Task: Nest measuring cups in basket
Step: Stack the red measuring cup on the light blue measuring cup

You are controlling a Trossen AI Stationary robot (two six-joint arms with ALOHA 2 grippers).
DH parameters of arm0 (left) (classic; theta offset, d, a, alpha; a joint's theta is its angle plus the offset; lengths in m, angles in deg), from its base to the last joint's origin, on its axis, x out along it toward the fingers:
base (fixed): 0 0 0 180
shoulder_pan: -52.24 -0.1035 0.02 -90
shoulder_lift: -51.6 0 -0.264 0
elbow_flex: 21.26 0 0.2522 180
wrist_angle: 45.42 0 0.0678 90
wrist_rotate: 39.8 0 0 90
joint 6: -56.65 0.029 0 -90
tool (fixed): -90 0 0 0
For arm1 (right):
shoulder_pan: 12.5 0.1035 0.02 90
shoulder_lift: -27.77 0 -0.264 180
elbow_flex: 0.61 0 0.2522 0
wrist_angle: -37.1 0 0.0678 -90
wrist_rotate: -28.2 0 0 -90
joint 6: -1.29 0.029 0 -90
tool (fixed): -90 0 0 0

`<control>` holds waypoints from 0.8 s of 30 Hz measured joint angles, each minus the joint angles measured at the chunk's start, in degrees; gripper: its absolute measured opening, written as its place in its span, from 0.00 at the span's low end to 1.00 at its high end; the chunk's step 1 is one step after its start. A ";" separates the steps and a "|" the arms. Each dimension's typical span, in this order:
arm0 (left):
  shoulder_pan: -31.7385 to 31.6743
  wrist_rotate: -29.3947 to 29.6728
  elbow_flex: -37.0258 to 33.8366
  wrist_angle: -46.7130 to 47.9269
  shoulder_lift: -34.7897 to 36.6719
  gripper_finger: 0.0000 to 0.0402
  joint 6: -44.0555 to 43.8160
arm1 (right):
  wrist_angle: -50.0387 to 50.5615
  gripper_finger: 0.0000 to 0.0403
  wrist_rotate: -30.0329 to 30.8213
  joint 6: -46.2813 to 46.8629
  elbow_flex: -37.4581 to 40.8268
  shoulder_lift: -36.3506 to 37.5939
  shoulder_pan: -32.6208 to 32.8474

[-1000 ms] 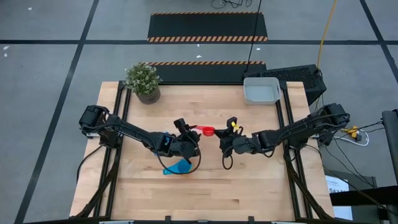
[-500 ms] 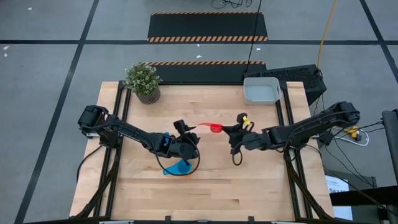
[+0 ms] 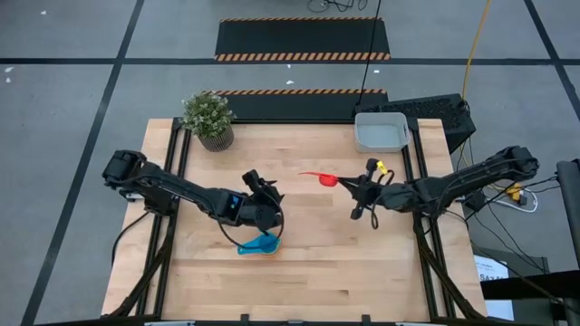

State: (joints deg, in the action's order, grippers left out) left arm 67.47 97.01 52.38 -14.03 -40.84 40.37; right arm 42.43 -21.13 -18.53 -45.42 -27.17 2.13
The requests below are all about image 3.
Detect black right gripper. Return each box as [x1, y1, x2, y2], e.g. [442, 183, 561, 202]
[336, 176, 389, 220]

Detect red measuring cup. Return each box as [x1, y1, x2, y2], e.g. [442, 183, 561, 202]
[298, 170, 341, 188]

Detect teal measuring cup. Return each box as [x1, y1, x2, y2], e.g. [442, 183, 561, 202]
[236, 231, 283, 256]

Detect orange measuring cup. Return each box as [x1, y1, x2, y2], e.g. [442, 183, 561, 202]
[244, 235, 283, 257]

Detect white plastic basket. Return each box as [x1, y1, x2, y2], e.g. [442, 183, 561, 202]
[353, 111, 412, 155]

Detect black hazard-striped floor mat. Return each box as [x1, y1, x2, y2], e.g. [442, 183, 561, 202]
[198, 88, 391, 122]
[213, 16, 392, 63]

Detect potted green plant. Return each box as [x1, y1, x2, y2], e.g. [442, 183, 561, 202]
[181, 91, 237, 153]

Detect white paper sign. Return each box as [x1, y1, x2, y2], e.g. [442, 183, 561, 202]
[472, 254, 516, 322]

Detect yellow and white plug bundle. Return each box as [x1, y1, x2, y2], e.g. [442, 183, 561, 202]
[487, 182, 540, 215]

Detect black desk edge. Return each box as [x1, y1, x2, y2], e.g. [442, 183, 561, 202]
[479, 269, 580, 302]

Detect black aluminium frame rail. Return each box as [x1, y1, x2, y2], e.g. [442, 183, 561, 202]
[173, 117, 419, 126]
[107, 117, 189, 319]
[400, 117, 487, 321]

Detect black hanging cable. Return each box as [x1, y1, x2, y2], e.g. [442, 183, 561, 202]
[357, 0, 383, 108]

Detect yellow hanging cable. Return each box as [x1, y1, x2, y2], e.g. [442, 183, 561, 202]
[461, 0, 494, 102]

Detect black round post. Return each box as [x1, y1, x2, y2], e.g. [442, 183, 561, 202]
[556, 158, 580, 269]

